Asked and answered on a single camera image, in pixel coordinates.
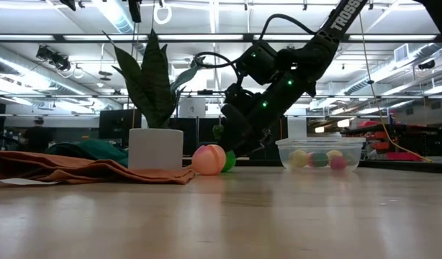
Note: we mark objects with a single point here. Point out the yellow toy fruit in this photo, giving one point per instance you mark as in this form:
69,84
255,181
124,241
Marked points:
298,158

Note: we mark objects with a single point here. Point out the green toy pepper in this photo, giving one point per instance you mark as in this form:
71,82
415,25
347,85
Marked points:
318,159

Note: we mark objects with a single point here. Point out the orange toy carrot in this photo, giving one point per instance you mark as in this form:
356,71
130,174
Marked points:
230,161

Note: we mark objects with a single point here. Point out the yellow toy lemon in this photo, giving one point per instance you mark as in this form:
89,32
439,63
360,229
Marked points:
334,154

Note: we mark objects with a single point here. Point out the red toy strawberry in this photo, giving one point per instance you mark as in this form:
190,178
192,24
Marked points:
338,163

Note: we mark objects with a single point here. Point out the toy peach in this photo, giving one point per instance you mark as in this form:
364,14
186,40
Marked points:
206,160

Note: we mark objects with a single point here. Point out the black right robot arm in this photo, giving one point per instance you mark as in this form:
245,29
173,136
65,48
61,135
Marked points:
314,50

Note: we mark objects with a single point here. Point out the clear plastic tupperware container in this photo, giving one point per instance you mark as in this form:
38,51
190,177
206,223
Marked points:
354,151

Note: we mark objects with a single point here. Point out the white box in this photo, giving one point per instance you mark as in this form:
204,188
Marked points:
192,108

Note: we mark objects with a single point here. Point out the green snake plant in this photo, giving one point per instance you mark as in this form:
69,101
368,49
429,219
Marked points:
152,90

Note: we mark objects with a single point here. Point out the white round plant pot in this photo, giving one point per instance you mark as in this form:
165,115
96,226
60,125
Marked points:
156,149

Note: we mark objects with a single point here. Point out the red storage bins shelf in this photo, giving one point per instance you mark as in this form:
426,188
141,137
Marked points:
404,144

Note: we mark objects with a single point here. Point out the dark monitor screen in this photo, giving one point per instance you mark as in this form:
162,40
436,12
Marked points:
116,126

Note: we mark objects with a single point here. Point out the teal cloth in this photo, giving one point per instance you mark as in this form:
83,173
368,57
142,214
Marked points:
95,149

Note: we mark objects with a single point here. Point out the orange cloth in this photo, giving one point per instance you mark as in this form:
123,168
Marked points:
80,169

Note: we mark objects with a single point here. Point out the black ceiling spotlight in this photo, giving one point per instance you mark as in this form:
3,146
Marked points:
53,57

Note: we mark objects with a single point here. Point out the person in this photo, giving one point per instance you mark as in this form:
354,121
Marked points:
35,138

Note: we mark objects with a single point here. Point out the plain white tag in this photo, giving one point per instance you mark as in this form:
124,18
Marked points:
23,181

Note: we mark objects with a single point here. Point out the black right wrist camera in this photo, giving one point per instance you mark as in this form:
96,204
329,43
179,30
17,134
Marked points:
235,122

